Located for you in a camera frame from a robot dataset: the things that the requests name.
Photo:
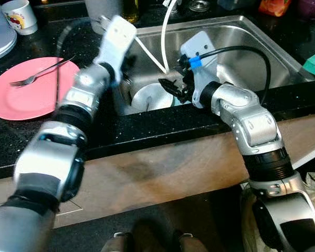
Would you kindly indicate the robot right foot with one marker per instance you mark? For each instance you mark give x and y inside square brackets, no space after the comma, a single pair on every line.
[191,244]

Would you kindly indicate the round metal hole cover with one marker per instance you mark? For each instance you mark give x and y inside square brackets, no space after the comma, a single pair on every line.
[198,5]

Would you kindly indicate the dark plastic container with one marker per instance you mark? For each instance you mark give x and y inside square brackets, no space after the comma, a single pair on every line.
[233,4]

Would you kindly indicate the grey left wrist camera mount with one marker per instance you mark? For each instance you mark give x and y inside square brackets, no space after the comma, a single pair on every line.
[118,42]

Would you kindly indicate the grey cylinder with blue base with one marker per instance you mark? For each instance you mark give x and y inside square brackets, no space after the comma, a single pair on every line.
[101,9]

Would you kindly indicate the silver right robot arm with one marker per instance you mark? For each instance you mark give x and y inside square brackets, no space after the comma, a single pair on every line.
[257,126]

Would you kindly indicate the white mug with red print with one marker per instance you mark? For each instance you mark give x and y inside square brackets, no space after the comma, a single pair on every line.
[20,18]

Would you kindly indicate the purple cup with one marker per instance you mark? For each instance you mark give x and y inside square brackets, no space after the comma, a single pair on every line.
[312,8]

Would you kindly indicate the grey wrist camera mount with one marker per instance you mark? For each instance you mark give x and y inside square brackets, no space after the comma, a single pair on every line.
[199,47]
[118,42]

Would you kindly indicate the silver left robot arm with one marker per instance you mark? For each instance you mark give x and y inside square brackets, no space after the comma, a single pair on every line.
[47,163]

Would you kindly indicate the grey round lid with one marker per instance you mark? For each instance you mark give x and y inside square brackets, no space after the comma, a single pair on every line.
[0,34]

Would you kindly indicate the beige counter front panel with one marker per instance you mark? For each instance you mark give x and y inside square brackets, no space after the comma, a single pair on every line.
[163,168]

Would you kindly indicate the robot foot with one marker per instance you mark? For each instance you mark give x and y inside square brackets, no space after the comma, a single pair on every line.
[114,243]
[191,244]

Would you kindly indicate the pink plate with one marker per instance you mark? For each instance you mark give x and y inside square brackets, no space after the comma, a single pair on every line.
[21,102]

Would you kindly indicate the white bowl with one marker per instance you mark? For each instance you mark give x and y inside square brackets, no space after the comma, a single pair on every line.
[147,97]

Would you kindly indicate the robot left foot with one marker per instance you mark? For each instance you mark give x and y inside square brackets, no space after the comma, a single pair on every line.
[114,243]

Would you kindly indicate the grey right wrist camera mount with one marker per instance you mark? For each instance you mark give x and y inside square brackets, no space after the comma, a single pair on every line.
[199,47]

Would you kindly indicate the stainless steel sink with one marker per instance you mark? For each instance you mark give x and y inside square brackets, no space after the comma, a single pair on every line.
[252,47]

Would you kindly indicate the yellow oil bottle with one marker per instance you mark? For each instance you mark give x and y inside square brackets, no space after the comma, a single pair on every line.
[129,9]

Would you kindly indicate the orange printed packet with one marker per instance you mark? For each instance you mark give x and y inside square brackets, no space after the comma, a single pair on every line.
[274,7]

